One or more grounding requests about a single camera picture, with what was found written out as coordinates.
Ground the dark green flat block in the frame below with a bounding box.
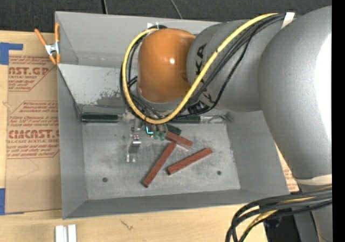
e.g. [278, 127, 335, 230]
[81, 113, 120, 123]
[165, 123, 182, 136]
[171, 115, 202, 124]

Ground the grey metal bin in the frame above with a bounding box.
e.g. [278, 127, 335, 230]
[54, 11, 291, 220]

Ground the red-brown flat block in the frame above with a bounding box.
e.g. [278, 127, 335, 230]
[141, 141, 177, 189]
[165, 147, 213, 176]
[164, 130, 194, 150]

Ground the brown cardboard board, red print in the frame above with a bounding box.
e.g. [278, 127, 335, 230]
[0, 30, 63, 215]

